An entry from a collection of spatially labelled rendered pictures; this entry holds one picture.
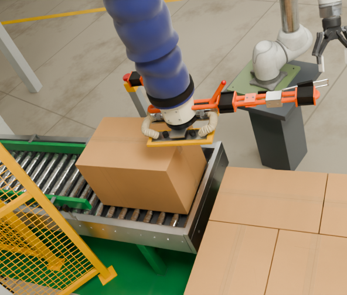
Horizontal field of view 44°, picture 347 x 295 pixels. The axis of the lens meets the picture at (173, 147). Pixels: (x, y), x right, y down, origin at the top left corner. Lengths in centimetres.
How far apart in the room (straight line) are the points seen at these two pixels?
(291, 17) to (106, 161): 133
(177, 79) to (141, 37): 28
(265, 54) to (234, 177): 75
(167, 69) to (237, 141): 184
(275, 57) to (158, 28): 109
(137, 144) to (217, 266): 80
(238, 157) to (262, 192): 100
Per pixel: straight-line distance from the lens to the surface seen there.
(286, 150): 308
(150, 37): 177
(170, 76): 190
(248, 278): 226
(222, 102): 201
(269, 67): 271
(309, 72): 290
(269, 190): 253
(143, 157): 237
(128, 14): 172
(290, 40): 272
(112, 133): 263
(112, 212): 278
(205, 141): 204
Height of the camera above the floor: 253
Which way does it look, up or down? 42 degrees down
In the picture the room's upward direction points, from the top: 25 degrees counter-clockwise
